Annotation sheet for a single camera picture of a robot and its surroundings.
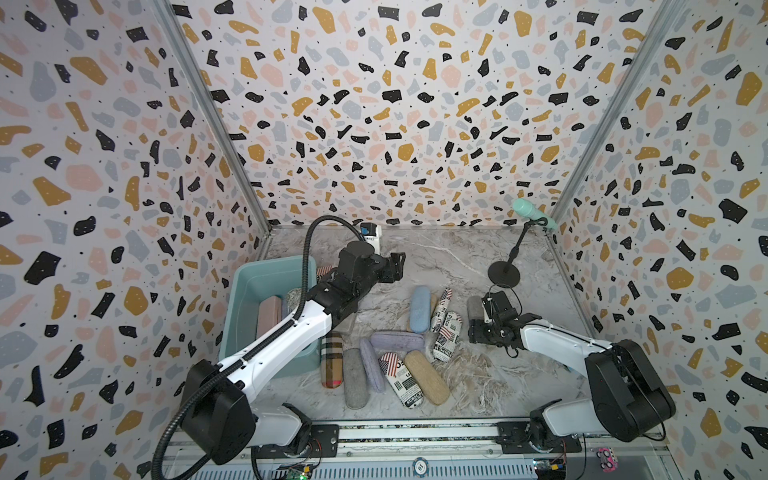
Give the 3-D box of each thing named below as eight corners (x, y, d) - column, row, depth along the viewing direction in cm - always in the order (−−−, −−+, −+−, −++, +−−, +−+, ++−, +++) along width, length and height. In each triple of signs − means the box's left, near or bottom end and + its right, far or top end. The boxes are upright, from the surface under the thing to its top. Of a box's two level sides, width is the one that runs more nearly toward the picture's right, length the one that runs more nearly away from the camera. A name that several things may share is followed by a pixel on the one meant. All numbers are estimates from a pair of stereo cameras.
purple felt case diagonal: (376, 395, 82) (376, 389, 78) (358, 349, 90) (356, 341, 86) (388, 389, 83) (388, 383, 79) (369, 344, 92) (368, 336, 87)
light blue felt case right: (409, 338, 93) (410, 330, 89) (409, 294, 104) (409, 285, 99) (431, 338, 93) (433, 330, 89) (428, 294, 104) (430, 285, 100)
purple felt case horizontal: (371, 350, 90) (370, 343, 86) (372, 338, 92) (370, 331, 88) (423, 351, 90) (424, 344, 86) (422, 339, 93) (424, 331, 89)
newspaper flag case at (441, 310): (429, 333, 94) (430, 325, 90) (442, 295, 104) (444, 286, 99) (438, 336, 94) (440, 328, 90) (450, 298, 103) (453, 289, 99)
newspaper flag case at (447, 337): (430, 357, 89) (431, 353, 87) (445, 313, 99) (446, 308, 97) (449, 365, 88) (451, 361, 86) (463, 319, 98) (465, 314, 95)
